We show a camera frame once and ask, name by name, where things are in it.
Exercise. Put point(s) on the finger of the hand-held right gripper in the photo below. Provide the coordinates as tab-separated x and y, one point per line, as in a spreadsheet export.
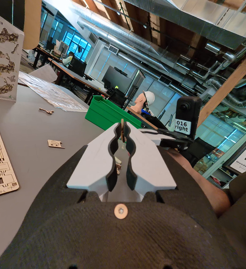
158	137
150	130

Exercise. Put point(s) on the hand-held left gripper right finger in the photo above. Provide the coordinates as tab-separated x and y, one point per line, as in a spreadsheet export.
152	168

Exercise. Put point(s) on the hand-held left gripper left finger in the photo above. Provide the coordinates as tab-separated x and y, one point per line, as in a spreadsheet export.
87	168

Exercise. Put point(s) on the wooden spoked wheel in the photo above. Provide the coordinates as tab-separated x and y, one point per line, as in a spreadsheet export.
122	130

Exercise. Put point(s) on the person's right forearm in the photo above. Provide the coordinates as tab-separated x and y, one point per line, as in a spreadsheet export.
209	189

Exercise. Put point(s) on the grey desk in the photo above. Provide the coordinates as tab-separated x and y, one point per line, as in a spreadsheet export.
41	126

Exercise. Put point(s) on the person's right hand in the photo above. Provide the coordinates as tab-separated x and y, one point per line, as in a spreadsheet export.
175	156

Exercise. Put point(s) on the black bag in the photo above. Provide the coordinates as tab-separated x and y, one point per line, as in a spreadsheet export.
156	121

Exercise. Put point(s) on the wooden table with mannequin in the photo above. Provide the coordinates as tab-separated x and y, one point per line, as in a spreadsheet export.
139	116

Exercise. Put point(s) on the mannequin head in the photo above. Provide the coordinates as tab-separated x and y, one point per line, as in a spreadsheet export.
138	103

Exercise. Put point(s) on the wooden clamp-shaped assembly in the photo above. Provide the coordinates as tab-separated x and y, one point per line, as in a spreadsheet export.
118	169

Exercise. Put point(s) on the white cylinder stick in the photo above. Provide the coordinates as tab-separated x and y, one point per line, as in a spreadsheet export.
118	161

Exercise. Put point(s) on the white hard hat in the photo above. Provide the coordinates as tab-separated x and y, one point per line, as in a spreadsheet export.
149	97

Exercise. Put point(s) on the small square wooden piece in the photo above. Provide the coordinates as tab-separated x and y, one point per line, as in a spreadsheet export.
55	144

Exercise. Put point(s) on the green plastic bin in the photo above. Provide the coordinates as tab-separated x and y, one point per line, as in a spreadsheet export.
110	113

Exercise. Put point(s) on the wooden beam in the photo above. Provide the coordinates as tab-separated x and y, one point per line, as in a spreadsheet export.
230	84

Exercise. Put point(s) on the large black display screen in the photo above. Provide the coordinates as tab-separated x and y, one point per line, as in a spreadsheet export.
116	79

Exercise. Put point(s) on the wooden lever piece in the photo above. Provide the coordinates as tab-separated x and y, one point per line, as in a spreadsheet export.
46	111

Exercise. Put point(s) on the clear plastic sleeve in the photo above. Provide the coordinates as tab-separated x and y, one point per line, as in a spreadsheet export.
51	92

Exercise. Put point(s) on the plywood sheet with keyhole cutouts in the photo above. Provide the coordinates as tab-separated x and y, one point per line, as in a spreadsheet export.
3	168

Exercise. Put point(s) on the long wooden-edged table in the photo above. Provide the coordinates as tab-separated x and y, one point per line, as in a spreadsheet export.
76	82

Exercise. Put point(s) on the small dark monitor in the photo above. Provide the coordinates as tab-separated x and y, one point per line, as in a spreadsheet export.
77	67

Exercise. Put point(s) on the person's olive shirt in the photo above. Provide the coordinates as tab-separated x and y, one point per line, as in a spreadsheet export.
240	210

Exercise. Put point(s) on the grey panel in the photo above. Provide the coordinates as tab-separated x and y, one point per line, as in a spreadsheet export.
44	73

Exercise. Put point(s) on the printed instruction sheet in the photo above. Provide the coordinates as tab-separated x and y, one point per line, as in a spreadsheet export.
3	63

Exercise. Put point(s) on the spiral metal air duct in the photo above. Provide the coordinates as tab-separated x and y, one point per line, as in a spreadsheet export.
125	42

